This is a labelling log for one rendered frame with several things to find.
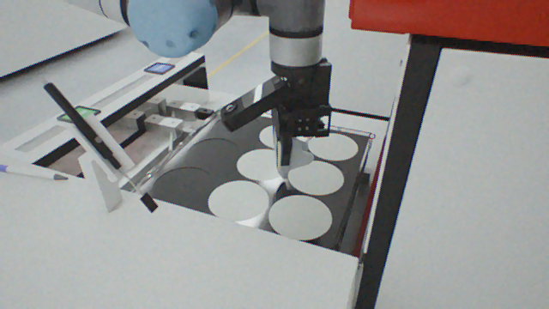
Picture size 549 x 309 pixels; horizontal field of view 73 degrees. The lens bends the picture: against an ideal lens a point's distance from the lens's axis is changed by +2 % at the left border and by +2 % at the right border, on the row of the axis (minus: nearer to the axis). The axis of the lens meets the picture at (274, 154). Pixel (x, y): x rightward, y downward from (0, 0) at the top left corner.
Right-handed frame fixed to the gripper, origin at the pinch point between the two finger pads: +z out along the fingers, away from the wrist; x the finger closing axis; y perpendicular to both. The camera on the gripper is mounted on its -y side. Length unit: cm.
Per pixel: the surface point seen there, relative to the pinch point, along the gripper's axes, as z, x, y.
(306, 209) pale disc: 2.0, -8.0, 2.9
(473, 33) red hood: -31.1, -26.0, 9.0
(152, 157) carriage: 4.0, 14.5, -23.6
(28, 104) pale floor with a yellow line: 92, 236, -150
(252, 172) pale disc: 2.0, 3.5, -4.4
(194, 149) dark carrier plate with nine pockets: 2.1, 12.9, -15.0
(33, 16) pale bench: 47, 315, -156
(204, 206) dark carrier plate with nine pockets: 2.0, -4.3, -13.3
